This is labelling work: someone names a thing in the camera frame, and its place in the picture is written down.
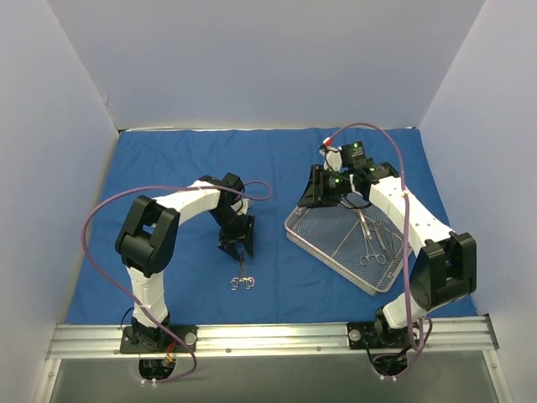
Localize steel forceps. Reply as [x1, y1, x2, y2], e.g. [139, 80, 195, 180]
[230, 252, 255, 291]
[358, 222, 387, 268]

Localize blue surgical wrap cloth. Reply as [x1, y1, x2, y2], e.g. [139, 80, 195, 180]
[65, 127, 478, 325]

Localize metal mesh instrument tray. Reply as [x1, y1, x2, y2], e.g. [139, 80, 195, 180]
[284, 194, 404, 295]

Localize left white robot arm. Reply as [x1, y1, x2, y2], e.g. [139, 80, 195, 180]
[115, 173, 254, 352]

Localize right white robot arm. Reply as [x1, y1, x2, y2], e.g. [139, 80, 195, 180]
[298, 140, 477, 347]

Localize steel tweezers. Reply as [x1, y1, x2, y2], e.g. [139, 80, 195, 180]
[357, 209, 372, 240]

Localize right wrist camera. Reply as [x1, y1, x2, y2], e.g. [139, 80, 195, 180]
[319, 137, 342, 172]

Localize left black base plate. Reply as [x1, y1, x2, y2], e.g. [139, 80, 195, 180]
[119, 324, 198, 354]

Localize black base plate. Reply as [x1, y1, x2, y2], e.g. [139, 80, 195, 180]
[119, 324, 198, 354]
[346, 322, 410, 350]

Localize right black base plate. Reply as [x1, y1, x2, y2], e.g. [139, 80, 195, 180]
[346, 322, 410, 350]

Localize aluminium front rail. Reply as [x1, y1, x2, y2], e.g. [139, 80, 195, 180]
[47, 317, 498, 359]

